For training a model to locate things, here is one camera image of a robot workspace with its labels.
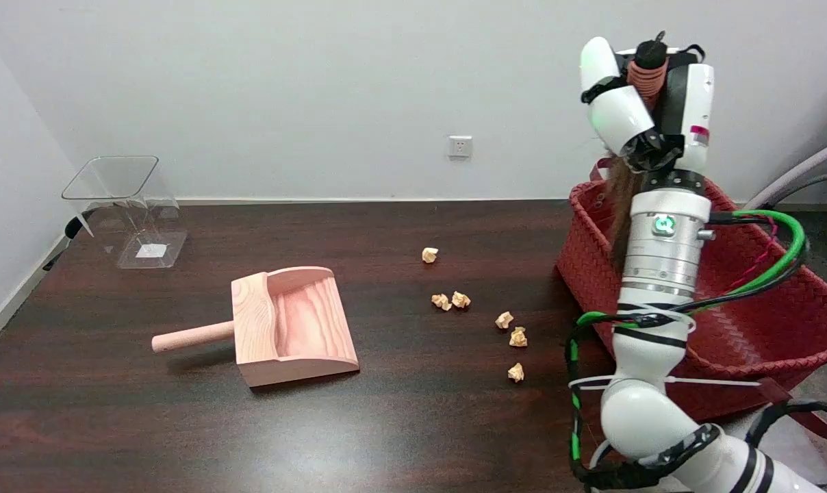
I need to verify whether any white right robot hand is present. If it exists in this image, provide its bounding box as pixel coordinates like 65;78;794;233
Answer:
579;36;715;175

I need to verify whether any small straw hand broom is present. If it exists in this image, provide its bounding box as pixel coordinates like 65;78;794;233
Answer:
595;31;671;271

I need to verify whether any wooden dustpan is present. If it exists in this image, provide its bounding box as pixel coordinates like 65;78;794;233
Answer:
151;266;360;388

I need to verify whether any red woven basket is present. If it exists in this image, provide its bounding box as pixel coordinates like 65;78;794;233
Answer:
556;157;827;442

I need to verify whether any clear plastic container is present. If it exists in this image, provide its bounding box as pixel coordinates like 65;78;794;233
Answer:
62;155;188;269

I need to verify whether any black bar object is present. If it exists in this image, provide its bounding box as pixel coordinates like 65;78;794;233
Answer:
42;207;99;271

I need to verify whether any gray chair frame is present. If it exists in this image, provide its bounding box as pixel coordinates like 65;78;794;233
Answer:
741;134;827;210

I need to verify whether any green and black cable bundle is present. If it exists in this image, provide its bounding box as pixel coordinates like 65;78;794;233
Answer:
565;209;811;491

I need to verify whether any black cable loop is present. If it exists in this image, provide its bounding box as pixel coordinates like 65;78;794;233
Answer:
746;399;827;446

